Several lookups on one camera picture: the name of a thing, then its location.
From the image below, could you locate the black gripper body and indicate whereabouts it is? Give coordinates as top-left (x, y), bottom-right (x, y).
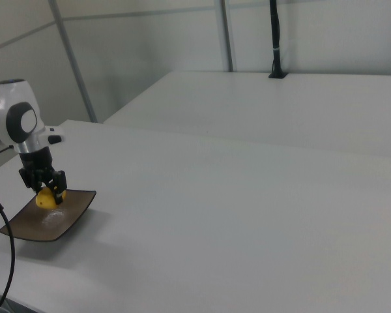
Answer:
top-left (18, 146), bottom-right (59, 184)

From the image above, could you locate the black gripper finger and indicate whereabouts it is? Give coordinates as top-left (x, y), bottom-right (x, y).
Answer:
top-left (49, 170), bottom-right (68, 205)
top-left (18, 167), bottom-right (42, 194)

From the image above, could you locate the yellow lemon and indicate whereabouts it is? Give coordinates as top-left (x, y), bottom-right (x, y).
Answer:
top-left (35, 186), bottom-right (67, 210)

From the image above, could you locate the brown square ceramic plate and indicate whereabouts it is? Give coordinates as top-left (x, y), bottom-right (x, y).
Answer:
top-left (0, 186), bottom-right (97, 243)

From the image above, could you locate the black pole with base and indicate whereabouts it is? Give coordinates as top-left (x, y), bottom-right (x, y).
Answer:
top-left (268, 0), bottom-right (289, 80)

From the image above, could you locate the grey metal frame post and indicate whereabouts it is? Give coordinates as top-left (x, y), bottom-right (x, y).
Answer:
top-left (48, 0), bottom-right (99, 124)
top-left (219, 0), bottom-right (238, 72)

